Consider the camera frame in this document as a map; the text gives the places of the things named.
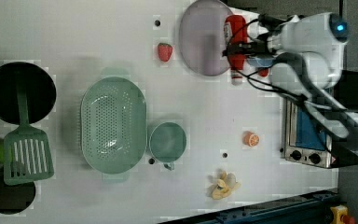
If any green mug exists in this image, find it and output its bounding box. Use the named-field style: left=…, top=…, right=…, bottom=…
left=148, top=122, right=187, bottom=171

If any blue metal frame rail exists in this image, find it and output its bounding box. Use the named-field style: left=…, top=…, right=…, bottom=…
left=159, top=190, right=340, bottom=224

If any green perforated colander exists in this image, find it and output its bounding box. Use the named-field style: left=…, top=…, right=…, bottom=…
left=80, top=68, right=147, bottom=183

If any grey round plate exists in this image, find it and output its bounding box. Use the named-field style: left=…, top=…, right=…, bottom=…
left=178, top=0, right=232, bottom=77

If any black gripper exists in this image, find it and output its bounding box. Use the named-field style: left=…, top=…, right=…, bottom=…
left=222, top=32, right=277, bottom=57

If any silver toaster oven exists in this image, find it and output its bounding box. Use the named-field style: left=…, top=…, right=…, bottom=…
left=280, top=69, right=358, bottom=169

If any black round pan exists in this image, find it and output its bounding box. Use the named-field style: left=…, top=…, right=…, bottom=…
left=0, top=62, right=57, bottom=124

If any yellow red emergency button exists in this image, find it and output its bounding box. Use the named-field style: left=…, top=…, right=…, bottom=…
left=330, top=205, right=356, bottom=224

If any orange half toy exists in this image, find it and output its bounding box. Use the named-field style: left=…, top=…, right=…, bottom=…
left=242, top=132, right=260, bottom=147

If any red ketchup bottle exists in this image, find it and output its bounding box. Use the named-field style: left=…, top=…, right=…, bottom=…
left=224, top=15, right=247, bottom=86

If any green slotted spatula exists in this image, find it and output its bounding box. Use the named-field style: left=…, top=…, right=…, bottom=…
left=4, top=91, right=54, bottom=186

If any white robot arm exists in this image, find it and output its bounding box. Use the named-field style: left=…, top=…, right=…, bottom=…
left=222, top=12, right=358, bottom=164

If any peeled banana toy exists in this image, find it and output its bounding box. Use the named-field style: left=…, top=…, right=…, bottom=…
left=211, top=171, right=241, bottom=200

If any red strawberry toy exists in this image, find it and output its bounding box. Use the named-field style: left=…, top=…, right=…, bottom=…
left=158, top=43, right=173, bottom=63

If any red tomato toy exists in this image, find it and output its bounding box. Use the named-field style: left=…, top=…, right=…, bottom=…
left=257, top=68, right=269, bottom=77

